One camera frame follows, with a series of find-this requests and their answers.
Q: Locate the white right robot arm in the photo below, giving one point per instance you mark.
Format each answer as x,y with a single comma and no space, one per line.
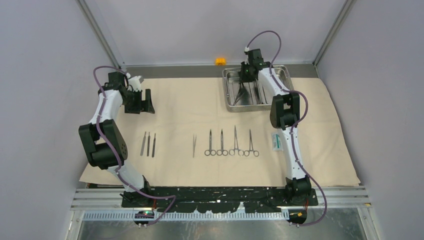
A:
284,116

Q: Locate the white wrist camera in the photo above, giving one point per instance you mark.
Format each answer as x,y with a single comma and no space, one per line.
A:
246,52
134,83

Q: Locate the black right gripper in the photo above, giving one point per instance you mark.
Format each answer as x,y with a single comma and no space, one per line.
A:
244,78

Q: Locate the long steel needle holder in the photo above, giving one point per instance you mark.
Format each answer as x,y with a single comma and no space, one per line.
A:
235,150

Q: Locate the green white sterile packet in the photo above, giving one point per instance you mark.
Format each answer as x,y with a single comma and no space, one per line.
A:
276,142

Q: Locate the curved steel scissors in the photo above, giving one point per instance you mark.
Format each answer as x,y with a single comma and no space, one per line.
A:
210,151

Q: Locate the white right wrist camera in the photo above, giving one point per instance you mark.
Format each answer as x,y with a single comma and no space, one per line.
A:
246,52

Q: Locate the yellow block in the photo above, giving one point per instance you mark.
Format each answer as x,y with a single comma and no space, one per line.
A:
220,61

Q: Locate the steel mesh instrument tray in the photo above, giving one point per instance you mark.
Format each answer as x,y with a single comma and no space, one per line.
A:
257,97

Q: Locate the steel forceps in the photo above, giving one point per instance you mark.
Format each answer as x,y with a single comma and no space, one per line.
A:
241,91

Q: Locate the steel hemostat clamp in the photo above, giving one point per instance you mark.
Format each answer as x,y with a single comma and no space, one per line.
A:
251,150

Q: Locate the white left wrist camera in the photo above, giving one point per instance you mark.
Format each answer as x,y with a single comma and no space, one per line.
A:
134,83

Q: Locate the cream cloth wrap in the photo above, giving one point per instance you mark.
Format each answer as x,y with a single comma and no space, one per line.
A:
187,106

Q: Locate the straight steel scissors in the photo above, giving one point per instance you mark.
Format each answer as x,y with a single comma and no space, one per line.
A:
222,151

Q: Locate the steel tweezers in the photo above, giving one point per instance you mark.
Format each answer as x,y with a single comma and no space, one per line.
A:
194,141

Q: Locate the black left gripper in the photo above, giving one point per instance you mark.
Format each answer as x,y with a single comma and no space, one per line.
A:
143,106

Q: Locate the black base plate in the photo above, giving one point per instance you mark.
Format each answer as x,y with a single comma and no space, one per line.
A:
216,199

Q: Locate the steel scalpel handle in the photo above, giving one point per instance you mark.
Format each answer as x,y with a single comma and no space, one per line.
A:
143,144
148,145
153,146

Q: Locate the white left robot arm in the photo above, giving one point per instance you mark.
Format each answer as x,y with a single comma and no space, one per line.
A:
104,144

